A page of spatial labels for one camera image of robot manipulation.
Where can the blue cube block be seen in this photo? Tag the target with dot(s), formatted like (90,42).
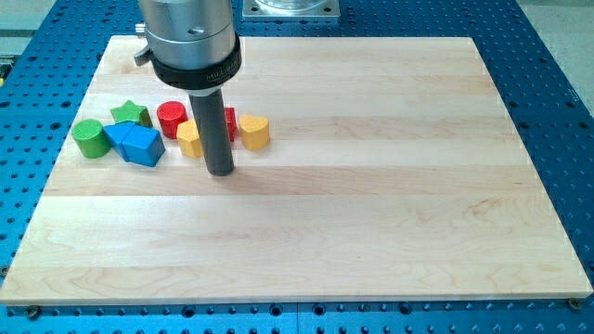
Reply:
(143,146)

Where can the yellow hexagon block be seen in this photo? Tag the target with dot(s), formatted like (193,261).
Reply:
(188,139)

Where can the blue triangle block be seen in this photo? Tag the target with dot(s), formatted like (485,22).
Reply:
(116,133)

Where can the blue perforated metal table plate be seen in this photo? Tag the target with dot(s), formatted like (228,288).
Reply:
(47,85)

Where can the yellow heart block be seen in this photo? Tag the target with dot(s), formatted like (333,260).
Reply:
(255,131)

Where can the green star block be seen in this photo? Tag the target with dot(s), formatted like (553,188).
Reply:
(131,112)

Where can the green cylinder block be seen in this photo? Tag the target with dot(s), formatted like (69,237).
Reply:
(90,138)

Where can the red cylinder block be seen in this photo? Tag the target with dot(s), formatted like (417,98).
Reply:
(170,114)

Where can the light wooden board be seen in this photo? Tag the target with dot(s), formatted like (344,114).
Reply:
(393,173)

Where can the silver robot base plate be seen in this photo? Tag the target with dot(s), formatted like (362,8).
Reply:
(290,10)

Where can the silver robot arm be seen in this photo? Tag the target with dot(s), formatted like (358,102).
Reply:
(191,44)

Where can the red block behind rod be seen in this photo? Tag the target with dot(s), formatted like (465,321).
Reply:
(231,123)

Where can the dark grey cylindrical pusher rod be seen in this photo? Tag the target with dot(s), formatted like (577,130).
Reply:
(209,114)

